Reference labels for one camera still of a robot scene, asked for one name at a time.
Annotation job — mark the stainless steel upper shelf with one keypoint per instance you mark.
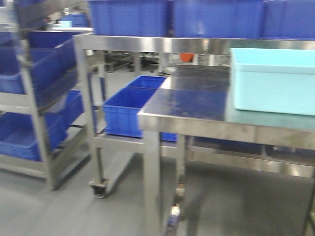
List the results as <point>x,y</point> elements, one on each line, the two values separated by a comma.
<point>204,46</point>

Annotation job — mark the right blue crate on shelf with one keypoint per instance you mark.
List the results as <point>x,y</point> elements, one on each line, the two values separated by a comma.
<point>218,18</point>

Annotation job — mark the blue crate on shelf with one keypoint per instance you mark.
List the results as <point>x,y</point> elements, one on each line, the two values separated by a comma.
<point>150,18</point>
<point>218,18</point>

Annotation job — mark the middle blue crate on shelf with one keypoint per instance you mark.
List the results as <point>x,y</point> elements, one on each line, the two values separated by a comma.
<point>150,18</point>

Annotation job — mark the near blue floor-side crate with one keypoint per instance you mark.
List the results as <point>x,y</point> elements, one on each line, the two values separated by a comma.
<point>121,111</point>

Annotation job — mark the blue floor-side crate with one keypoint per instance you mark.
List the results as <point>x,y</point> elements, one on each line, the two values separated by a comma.
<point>146,82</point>
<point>121,111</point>

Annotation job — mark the far blue floor-side crate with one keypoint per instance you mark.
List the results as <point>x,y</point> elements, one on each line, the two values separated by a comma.
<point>146,82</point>

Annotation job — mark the steel trolley rack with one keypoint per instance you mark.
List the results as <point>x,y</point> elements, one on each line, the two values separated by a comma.
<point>40,99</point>

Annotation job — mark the light cyan plastic tub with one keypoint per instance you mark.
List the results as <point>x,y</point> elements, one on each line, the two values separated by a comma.
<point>273,80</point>

